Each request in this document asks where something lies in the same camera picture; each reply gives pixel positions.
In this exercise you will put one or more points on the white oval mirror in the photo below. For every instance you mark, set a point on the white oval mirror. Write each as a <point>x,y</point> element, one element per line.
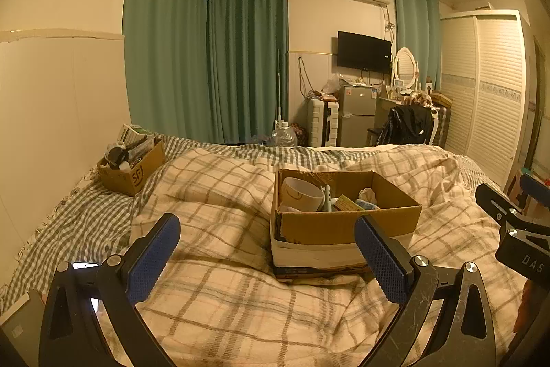
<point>406,67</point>

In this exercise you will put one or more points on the person's right hand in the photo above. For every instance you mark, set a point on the person's right hand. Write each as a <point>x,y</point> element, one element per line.
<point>525,307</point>

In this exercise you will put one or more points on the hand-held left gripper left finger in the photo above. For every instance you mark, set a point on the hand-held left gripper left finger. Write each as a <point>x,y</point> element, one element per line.
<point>150,264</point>

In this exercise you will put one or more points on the blond fuzzy wig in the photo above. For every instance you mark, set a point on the blond fuzzy wig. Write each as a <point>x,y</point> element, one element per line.
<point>419,98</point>

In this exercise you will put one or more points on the large taped cardboard box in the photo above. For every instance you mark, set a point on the large taped cardboard box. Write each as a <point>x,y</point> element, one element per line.
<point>343,227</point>

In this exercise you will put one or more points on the green and white carton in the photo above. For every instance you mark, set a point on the green and white carton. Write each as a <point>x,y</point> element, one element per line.
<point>133,132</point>

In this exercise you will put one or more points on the white pole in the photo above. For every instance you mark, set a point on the white pole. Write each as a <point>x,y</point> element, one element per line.
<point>279,83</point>

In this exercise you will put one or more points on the white louvred wardrobe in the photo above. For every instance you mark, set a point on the white louvred wardrobe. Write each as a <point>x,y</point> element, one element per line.
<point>485,92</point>

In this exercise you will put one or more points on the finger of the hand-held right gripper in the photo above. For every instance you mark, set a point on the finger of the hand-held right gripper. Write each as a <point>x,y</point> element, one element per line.
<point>530,186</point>
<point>494,201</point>

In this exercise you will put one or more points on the white cloth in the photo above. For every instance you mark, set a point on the white cloth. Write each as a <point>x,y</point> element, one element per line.
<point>368,193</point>

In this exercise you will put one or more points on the black round object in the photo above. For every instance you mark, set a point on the black round object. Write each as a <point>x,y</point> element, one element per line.
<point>116,155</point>

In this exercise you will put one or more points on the green curtain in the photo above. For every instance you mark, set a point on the green curtain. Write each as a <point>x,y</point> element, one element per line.
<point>167,27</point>
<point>247,49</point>
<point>414,27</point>

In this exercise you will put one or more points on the dark patterned bag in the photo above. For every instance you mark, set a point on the dark patterned bag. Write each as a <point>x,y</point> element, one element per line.
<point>298,135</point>

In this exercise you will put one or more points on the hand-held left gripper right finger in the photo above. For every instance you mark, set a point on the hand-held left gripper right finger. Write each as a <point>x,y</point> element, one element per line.
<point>380,264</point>

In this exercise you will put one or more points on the black jacket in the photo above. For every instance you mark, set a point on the black jacket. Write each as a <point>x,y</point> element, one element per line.
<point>408,126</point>

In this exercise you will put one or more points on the clear plastic bag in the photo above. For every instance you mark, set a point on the clear plastic bag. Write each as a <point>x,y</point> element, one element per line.
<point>331,84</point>

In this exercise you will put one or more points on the white bowl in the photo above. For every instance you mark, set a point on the white bowl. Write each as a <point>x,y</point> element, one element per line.
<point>300,197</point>

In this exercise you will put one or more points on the black wall television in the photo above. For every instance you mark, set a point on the black wall television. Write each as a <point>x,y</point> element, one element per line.
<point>364,51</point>

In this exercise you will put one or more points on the small yellow box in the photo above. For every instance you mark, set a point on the small yellow box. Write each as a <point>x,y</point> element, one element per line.
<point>346,203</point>

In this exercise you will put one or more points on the grey flat device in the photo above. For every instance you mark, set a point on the grey flat device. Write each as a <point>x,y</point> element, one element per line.
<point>21,328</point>

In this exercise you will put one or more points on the grey small fridge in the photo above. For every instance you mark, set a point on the grey small fridge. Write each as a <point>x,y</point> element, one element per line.
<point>356,115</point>

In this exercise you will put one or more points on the large clear water bottle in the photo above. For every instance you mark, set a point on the large clear water bottle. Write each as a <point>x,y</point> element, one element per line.
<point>283,137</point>

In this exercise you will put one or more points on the beige plaid blanket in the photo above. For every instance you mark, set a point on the beige plaid blanket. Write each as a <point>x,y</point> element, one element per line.
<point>240,229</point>

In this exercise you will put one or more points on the white ribbed suitcase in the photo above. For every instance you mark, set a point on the white ribbed suitcase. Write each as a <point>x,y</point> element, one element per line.
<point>318,122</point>

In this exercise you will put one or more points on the small cardboard box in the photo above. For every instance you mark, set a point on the small cardboard box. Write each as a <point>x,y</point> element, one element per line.
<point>129,178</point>

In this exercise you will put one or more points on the brown checked suitcase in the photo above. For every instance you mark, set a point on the brown checked suitcase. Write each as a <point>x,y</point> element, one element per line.
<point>442,126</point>

